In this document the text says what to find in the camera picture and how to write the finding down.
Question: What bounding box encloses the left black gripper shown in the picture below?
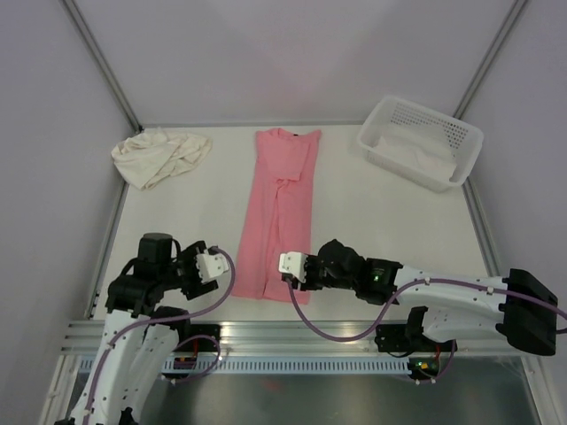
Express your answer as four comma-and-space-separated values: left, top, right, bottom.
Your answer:
159, 241, 219, 300

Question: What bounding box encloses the pink t-shirt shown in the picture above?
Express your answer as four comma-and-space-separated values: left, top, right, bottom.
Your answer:
231, 128, 322, 303

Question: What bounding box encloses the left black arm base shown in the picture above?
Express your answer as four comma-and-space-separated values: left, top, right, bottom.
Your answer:
174, 324, 221, 357

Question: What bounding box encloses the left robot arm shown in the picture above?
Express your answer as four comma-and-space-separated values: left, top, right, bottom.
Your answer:
62, 233, 234, 424

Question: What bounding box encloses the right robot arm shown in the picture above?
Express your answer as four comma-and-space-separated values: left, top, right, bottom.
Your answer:
278, 239, 562, 357

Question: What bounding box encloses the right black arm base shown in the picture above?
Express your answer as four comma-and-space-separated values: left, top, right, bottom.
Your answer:
374, 306, 453, 358

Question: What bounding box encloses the cream white t-shirt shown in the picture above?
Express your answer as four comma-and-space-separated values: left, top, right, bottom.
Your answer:
111, 127, 213, 190

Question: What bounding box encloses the white cloth in basket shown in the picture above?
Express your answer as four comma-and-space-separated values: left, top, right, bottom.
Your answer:
374, 126, 457, 182

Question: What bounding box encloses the white plastic basket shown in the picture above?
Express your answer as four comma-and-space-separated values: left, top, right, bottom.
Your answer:
356, 96, 484, 193

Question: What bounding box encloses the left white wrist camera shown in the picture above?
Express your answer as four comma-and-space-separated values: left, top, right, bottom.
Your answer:
196, 248, 230, 283

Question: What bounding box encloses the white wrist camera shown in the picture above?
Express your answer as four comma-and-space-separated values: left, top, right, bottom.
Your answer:
196, 248, 230, 283
278, 251, 307, 283

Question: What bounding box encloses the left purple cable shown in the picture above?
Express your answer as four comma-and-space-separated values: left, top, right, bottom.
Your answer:
83, 245, 237, 417

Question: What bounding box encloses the purple cable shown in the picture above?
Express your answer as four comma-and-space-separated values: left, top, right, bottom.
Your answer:
83, 245, 237, 417
286, 276, 567, 343

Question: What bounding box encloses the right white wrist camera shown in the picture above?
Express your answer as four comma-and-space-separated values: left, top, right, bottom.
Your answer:
278, 251, 307, 283

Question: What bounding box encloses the aluminium mounting rail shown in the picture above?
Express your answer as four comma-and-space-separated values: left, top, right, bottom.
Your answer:
60, 321, 543, 355

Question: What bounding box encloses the white slotted cable duct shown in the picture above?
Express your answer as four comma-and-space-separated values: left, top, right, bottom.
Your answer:
161, 358, 411, 374

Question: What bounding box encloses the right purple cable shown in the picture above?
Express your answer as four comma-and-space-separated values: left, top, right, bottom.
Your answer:
286, 276, 567, 343

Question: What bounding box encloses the left aluminium frame post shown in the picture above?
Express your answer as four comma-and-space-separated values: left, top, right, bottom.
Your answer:
59, 0, 144, 133

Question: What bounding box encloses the aluminium frame post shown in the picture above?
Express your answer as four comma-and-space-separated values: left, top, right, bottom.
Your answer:
59, 0, 144, 133
453, 0, 531, 120

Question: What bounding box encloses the right aluminium frame post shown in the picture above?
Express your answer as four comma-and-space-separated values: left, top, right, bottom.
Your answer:
453, 0, 531, 120

